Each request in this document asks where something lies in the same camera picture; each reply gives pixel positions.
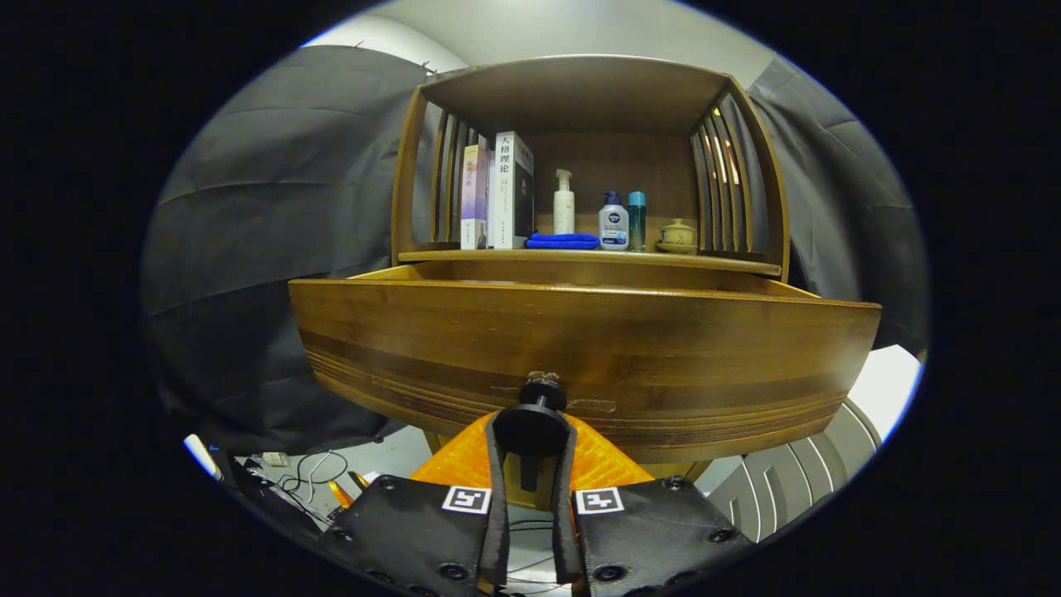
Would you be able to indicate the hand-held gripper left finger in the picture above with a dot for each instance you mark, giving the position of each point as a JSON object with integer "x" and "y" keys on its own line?
{"x": 496, "y": 497}

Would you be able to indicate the wooden cabinet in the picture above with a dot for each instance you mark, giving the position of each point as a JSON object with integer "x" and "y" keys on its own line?
{"x": 580, "y": 91}

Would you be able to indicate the black drawer knob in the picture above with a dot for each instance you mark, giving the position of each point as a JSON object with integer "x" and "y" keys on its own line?
{"x": 532, "y": 429}

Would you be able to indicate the white bottle blue pump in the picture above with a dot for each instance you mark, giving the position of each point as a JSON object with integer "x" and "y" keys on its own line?
{"x": 613, "y": 228}

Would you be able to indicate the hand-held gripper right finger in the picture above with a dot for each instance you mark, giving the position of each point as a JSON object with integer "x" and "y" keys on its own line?
{"x": 564, "y": 497}

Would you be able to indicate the white book with portrait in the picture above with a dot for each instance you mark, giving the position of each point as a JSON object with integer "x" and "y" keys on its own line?
{"x": 510, "y": 191}

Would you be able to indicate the white flat panel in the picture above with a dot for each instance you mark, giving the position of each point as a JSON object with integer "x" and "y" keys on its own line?
{"x": 891, "y": 385}

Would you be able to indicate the blue folded cloth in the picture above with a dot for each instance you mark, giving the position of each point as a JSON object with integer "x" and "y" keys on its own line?
{"x": 562, "y": 241}

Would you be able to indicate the purple book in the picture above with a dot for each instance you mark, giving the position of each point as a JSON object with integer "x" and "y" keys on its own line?
{"x": 474, "y": 199}

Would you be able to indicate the wooden drawer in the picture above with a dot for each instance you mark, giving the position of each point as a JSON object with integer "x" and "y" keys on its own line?
{"x": 580, "y": 340}

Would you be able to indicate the white slatted rack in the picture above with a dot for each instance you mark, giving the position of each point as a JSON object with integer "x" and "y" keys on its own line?
{"x": 787, "y": 489}

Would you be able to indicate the beige lidded teacup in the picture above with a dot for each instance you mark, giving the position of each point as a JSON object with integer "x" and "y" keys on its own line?
{"x": 677, "y": 236}

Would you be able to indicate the wooden countertop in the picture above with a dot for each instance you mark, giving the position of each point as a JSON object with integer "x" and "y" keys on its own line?
{"x": 597, "y": 255}

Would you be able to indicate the teal blue bottle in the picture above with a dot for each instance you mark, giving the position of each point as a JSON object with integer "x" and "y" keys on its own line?
{"x": 637, "y": 224}

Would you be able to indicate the white power strip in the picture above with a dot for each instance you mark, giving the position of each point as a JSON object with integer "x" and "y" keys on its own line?
{"x": 274, "y": 458}

